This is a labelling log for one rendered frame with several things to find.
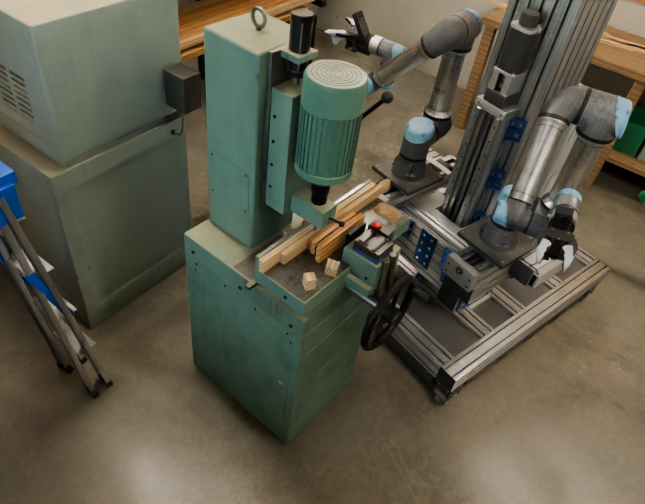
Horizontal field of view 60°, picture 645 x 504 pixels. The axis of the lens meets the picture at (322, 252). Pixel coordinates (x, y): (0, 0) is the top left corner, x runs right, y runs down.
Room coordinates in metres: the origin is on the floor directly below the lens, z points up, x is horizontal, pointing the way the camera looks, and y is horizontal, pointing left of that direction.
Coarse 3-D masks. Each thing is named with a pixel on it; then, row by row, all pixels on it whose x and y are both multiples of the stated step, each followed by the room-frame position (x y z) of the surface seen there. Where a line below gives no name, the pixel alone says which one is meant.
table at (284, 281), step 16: (368, 208) 1.63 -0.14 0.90; (368, 224) 1.53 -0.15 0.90; (400, 224) 1.56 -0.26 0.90; (304, 256) 1.32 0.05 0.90; (336, 256) 1.35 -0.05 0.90; (256, 272) 1.23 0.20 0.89; (272, 272) 1.23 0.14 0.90; (288, 272) 1.24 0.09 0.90; (304, 272) 1.25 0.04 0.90; (320, 272) 1.26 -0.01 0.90; (272, 288) 1.19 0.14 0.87; (288, 288) 1.17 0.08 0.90; (320, 288) 1.19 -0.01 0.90; (368, 288) 1.25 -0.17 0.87; (288, 304) 1.15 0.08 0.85; (304, 304) 1.12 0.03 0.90
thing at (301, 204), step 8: (296, 192) 1.43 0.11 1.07; (304, 192) 1.44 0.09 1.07; (296, 200) 1.41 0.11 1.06; (304, 200) 1.40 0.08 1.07; (328, 200) 1.42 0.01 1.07; (296, 208) 1.41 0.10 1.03; (304, 208) 1.39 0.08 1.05; (312, 208) 1.37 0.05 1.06; (320, 208) 1.37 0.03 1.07; (328, 208) 1.38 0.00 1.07; (304, 216) 1.39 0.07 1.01; (312, 216) 1.37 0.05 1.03; (320, 216) 1.35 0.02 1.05; (328, 216) 1.37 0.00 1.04; (312, 224) 1.37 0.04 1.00; (320, 224) 1.35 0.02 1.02; (328, 224) 1.38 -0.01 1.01
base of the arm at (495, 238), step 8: (488, 224) 1.66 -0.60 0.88; (496, 224) 1.64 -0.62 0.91; (480, 232) 1.67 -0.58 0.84; (488, 232) 1.64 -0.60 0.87; (496, 232) 1.62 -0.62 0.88; (504, 232) 1.62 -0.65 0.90; (512, 232) 1.62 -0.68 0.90; (488, 240) 1.62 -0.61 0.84; (496, 240) 1.61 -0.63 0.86; (504, 240) 1.62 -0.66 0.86; (512, 240) 1.62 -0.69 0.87; (496, 248) 1.60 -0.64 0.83; (504, 248) 1.60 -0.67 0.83; (512, 248) 1.61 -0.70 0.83
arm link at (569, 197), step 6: (558, 192) 1.43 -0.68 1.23; (564, 192) 1.41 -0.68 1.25; (570, 192) 1.40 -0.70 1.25; (576, 192) 1.41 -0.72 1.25; (558, 198) 1.39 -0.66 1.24; (564, 198) 1.37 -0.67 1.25; (570, 198) 1.37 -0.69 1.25; (576, 198) 1.38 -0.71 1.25; (558, 204) 1.35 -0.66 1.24; (564, 204) 1.34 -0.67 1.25; (570, 204) 1.34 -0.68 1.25; (576, 204) 1.35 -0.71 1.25; (576, 210) 1.33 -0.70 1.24
